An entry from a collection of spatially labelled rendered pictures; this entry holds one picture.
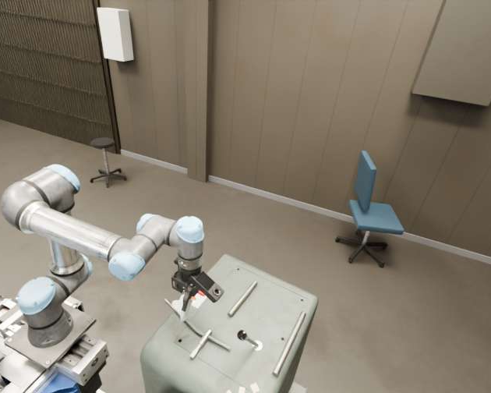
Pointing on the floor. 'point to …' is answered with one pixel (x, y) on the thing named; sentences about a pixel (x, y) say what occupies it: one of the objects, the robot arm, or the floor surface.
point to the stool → (105, 158)
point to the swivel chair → (369, 212)
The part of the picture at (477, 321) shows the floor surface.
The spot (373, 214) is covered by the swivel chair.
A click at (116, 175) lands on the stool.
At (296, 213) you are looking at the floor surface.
